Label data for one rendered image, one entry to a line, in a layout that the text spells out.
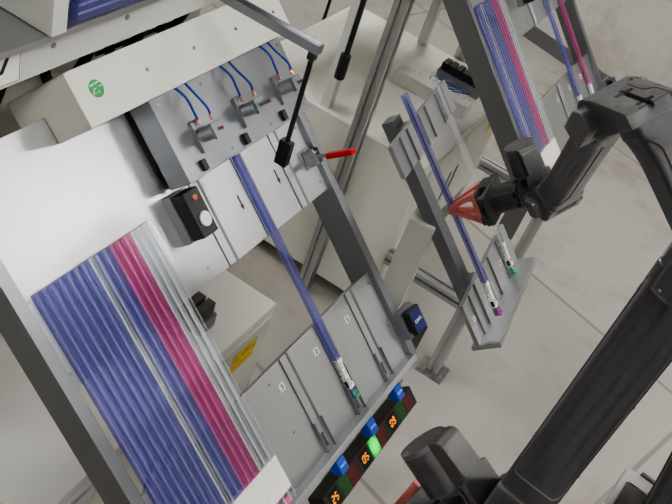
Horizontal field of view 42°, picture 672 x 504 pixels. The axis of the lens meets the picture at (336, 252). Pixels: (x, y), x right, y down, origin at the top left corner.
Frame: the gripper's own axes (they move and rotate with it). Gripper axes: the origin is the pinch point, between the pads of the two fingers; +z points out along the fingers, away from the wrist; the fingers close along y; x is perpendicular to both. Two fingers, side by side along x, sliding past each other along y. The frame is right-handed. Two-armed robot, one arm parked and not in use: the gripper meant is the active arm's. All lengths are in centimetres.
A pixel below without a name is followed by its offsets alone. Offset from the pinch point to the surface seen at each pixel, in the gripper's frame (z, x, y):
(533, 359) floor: 37, 97, -85
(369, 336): 14.0, 11.4, 24.9
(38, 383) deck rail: 24, -24, 82
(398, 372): 11.5, 20.3, 24.9
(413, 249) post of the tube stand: 17.1, 11.3, -8.4
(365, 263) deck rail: 13.5, 0.3, 16.4
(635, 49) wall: 25, 68, -306
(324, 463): 14, 18, 52
